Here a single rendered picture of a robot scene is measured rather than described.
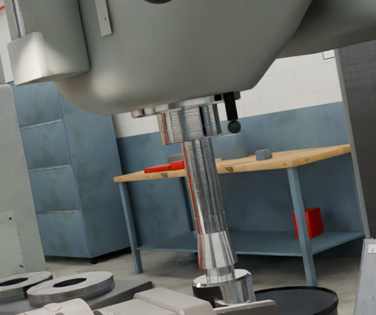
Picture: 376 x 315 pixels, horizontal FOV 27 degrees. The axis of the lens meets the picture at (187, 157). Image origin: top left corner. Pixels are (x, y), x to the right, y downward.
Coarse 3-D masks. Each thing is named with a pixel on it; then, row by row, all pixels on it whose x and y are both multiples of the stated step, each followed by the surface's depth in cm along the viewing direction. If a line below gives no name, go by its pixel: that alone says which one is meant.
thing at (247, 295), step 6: (252, 288) 60; (228, 294) 59; (234, 294) 59; (240, 294) 59; (246, 294) 60; (252, 294) 60; (210, 300) 59; (216, 300) 59; (222, 300) 59; (228, 300) 59; (234, 300) 59; (240, 300) 59; (246, 300) 60; (252, 300) 60; (216, 306) 59; (222, 306) 59
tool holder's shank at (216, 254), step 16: (192, 144) 60; (208, 144) 60; (192, 160) 60; (208, 160) 60; (192, 176) 60; (208, 176) 60; (192, 192) 60; (208, 192) 60; (208, 208) 60; (208, 224) 60; (224, 224) 60; (208, 240) 60; (224, 240) 60; (208, 256) 60; (224, 256) 60; (208, 272) 60; (224, 272) 60
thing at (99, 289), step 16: (32, 272) 92; (48, 272) 90; (96, 272) 84; (0, 288) 85; (16, 288) 84; (32, 288) 82; (48, 288) 80; (64, 288) 78; (80, 288) 77; (96, 288) 78; (112, 288) 80; (128, 288) 79; (144, 288) 81; (0, 304) 83; (16, 304) 81; (32, 304) 79; (96, 304) 76; (112, 304) 77
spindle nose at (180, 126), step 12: (192, 108) 58; (204, 108) 58; (216, 108) 60; (168, 120) 59; (180, 120) 58; (192, 120) 58; (204, 120) 58; (216, 120) 59; (168, 132) 59; (180, 132) 58; (192, 132) 58; (204, 132) 58; (216, 132) 59; (168, 144) 59
